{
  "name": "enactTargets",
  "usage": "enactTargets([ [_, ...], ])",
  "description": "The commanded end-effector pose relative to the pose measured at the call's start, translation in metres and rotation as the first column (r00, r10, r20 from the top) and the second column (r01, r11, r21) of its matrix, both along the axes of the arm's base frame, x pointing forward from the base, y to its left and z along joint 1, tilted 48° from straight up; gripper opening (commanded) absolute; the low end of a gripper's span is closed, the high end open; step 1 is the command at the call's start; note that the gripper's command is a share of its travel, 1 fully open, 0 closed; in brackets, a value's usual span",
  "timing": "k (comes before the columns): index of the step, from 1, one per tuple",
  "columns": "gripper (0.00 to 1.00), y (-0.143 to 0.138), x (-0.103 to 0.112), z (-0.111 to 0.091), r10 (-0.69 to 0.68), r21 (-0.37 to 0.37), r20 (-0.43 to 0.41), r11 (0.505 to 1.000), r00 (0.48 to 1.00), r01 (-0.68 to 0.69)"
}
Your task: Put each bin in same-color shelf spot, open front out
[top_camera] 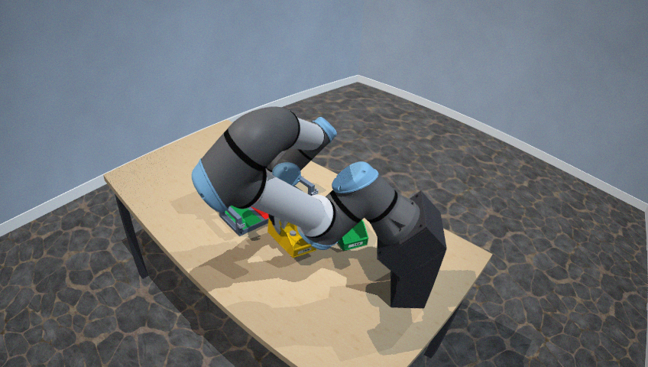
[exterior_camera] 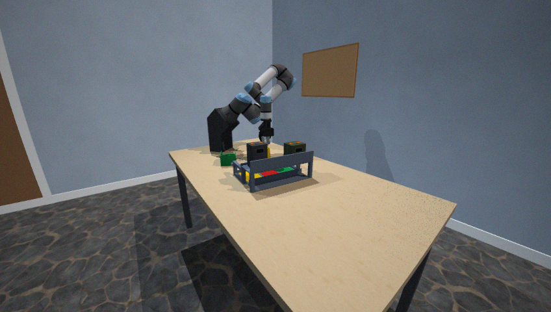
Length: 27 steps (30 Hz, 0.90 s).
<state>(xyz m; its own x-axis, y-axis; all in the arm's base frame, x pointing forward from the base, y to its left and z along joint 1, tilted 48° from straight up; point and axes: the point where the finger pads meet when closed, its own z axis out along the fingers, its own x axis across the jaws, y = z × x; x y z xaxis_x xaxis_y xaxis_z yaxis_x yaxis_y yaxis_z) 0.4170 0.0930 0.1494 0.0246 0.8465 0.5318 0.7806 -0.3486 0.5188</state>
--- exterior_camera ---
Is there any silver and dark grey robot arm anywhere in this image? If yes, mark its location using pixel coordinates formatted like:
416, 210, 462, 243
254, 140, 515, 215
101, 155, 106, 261
220, 64, 296, 124

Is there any green bin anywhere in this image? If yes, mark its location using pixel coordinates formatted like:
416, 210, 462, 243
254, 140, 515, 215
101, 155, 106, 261
220, 152, 236, 166

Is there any grey metal shelf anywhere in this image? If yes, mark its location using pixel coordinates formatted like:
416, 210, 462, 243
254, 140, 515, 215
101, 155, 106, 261
231, 150, 314, 193

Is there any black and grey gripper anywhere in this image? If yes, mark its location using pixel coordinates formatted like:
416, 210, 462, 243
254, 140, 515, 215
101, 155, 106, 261
259, 119, 274, 145

